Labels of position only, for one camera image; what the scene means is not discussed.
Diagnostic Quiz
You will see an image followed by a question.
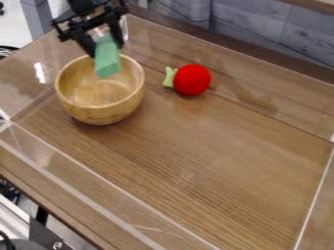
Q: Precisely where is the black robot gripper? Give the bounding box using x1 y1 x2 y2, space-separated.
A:
50 3 129 58

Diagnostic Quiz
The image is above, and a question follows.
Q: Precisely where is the green rectangular block stick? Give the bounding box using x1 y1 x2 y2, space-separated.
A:
93 34 121 78

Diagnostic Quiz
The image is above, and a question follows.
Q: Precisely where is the light wooden bowl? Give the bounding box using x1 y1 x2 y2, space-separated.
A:
54 54 144 125

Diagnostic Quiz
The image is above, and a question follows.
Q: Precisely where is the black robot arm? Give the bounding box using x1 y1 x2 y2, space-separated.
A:
50 0 129 57

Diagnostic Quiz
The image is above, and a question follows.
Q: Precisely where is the red felt tomato toy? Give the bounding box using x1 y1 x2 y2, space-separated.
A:
163 64 211 96

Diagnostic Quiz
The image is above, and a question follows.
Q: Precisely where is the black table leg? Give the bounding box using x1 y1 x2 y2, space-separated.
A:
34 207 48 226

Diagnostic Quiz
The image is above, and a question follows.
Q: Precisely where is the grey post at back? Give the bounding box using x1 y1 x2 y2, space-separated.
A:
20 0 52 40

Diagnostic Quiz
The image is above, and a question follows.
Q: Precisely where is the clear acrylic tray enclosure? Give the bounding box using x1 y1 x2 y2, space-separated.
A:
0 13 334 250

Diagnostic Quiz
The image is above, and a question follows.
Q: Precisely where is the black bracket with bolt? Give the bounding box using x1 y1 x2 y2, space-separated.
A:
28 218 76 250

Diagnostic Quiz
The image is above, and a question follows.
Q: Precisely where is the black cable lower left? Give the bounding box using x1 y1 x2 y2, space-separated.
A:
0 229 18 250

